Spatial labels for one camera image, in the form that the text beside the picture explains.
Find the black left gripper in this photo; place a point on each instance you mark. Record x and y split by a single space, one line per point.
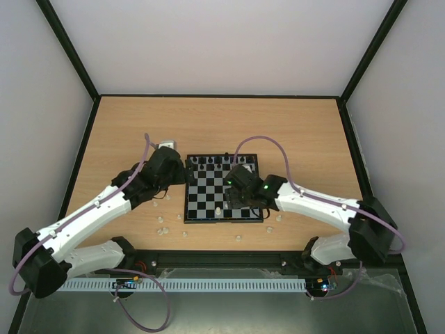
189 170

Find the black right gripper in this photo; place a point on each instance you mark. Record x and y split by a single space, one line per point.
235 198

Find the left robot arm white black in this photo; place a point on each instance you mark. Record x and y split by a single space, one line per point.
46 259

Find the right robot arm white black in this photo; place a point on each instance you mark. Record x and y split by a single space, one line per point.
366 230

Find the black white chessboard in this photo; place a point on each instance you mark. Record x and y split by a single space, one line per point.
208 192

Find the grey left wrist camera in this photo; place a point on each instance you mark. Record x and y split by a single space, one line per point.
169 144

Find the white cable duct strip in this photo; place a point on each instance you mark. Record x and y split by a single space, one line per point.
185 285

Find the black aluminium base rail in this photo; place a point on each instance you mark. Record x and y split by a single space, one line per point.
283 262

